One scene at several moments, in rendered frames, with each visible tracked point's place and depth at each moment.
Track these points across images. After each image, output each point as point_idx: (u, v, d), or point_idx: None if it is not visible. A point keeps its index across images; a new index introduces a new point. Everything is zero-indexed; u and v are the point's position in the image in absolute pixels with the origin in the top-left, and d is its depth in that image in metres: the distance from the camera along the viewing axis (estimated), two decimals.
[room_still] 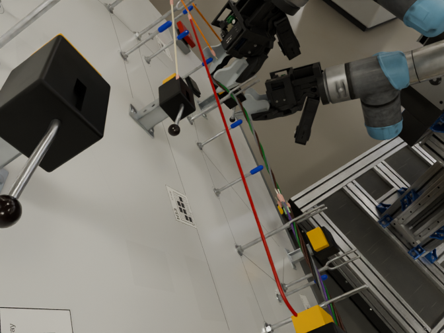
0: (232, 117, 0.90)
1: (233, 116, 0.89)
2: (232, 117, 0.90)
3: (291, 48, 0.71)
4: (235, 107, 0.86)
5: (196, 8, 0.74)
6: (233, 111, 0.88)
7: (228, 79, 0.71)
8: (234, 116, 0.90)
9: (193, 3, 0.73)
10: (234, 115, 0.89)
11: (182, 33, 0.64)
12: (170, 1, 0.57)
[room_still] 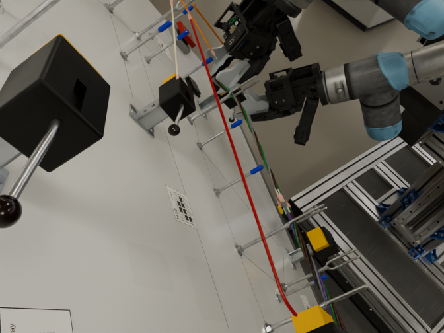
0: (231, 117, 0.90)
1: (232, 116, 0.89)
2: (232, 118, 0.90)
3: (292, 50, 0.71)
4: (234, 107, 0.86)
5: (196, 8, 0.74)
6: (232, 111, 0.88)
7: (230, 80, 0.72)
8: (233, 116, 0.90)
9: (193, 3, 0.73)
10: (233, 116, 0.89)
11: (182, 33, 0.64)
12: (170, 1, 0.57)
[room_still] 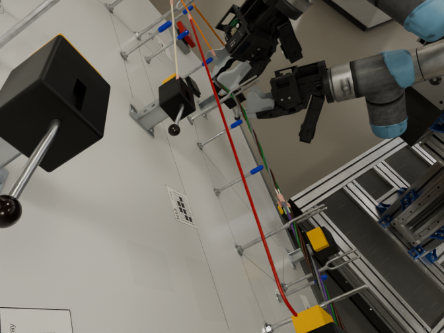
0: (236, 115, 0.90)
1: (237, 115, 0.90)
2: (237, 116, 0.90)
3: (293, 51, 0.72)
4: (238, 106, 0.86)
5: (196, 8, 0.74)
6: (236, 110, 0.88)
7: (232, 82, 0.73)
8: (238, 114, 0.90)
9: (193, 3, 0.73)
10: (238, 114, 0.90)
11: (182, 33, 0.64)
12: (170, 1, 0.57)
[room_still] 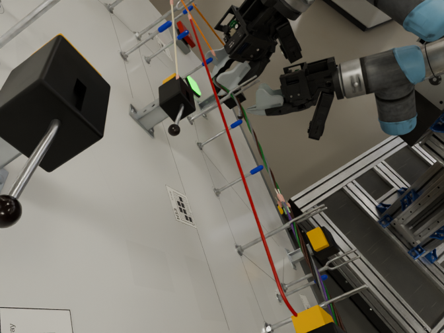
0: (239, 114, 0.90)
1: (240, 113, 0.90)
2: (240, 115, 0.90)
3: (292, 52, 0.72)
4: None
5: (196, 8, 0.74)
6: (238, 109, 0.88)
7: (231, 82, 0.73)
8: (241, 113, 0.90)
9: (193, 3, 0.73)
10: (240, 113, 0.90)
11: (182, 33, 0.64)
12: (170, 1, 0.57)
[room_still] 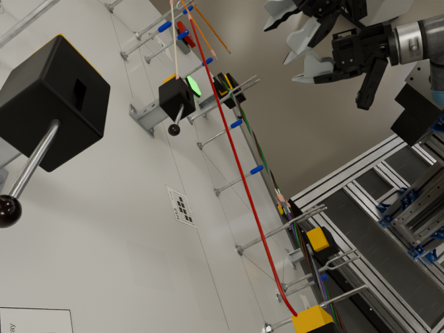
0: (239, 114, 0.90)
1: (240, 113, 0.90)
2: (240, 115, 0.90)
3: (359, 8, 0.68)
4: (239, 105, 0.86)
5: (196, 8, 0.74)
6: None
7: (300, 45, 0.68)
8: (241, 113, 0.90)
9: (193, 3, 0.73)
10: (240, 113, 0.90)
11: (182, 33, 0.64)
12: (170, 1, 0.57)
